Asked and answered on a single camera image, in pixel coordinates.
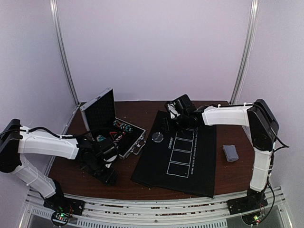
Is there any clear round dealer button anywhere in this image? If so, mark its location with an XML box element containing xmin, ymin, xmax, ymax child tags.
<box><xmin>152</xmin><ymin>132</ymin><xmax>164</xmax><ymax>143</ymax></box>

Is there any aluminium poker chip case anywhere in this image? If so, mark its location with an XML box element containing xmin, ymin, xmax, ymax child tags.
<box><xmin>80</xmin><ymin>87</ymin><xmax>146</xmax><ymax>159</ymax></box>

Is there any grey playing card deck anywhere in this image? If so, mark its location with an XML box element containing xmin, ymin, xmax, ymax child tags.
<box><xmin>223</xmin><ymin>145</ymin><xmax>239</xmax><ymax>162</ymax></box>

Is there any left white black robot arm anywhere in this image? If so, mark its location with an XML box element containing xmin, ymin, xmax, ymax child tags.
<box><xmin>0</xmin><ymin>119</ymin><xmax>119</xmax><ymax>211</ymax></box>

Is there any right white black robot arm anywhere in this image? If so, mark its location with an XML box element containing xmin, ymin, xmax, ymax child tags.
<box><xmin>164</xmin><ymin>94</ymin><xmax>279</xmax><ymax>210</ymax></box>

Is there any poker chip row with 10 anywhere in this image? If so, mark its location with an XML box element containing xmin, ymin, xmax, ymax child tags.
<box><xmin>96</xmin><ymin>135</ymin><xmax>106</xmax><ymax>142</ymax></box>

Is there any red dice set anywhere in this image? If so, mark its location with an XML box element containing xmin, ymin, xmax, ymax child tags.
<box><xmin>113</xmin><ymin>132</ymin><xmax>125</xmax><ymax>143</ymax></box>

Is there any black poker table mat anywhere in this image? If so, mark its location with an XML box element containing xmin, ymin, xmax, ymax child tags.
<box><xmin>131</xmin><ymin>111</ymin><xmax>217</xmax><ymax>198</ymax></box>

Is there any poker chip row with 100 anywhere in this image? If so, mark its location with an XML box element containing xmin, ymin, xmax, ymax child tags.
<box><xmin>113</xmin><ymin>120</ymin><xmax>133</xmax><ymax>133</ymax></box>

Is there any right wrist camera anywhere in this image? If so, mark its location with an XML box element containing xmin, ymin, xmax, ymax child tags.
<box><xmin>165</xmin><ymin>102</ymin><xmax>181</xmax><ymax>119</ymax></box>

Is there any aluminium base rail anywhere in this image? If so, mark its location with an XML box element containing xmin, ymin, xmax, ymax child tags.
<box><xmin>20</xmin><ymin>186</ymin><xmax>292</xmax><ymax>228</ymax></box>

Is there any right aluminium corner post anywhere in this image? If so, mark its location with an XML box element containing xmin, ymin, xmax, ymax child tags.
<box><xmin>230</xmin><ymin>0</ymin><xmax>260</xmax><ymax>105</ymax></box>

